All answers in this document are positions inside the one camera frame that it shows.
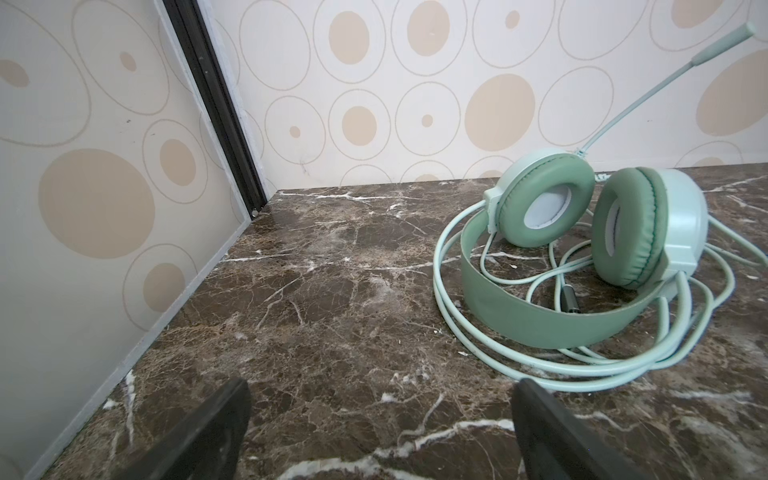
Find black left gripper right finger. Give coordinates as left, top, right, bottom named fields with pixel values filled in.
left=511, top=379, right=644, bottom=479

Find black corner frame post left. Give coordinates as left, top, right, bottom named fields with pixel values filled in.
left=162, top=0, right=267, bottom=217

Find mint green headphones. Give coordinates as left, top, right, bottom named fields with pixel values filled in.
left=459, top=21, right=758, bottom=352

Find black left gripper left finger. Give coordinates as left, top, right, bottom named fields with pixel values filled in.
left=115, top=378, right=251, bottom=479

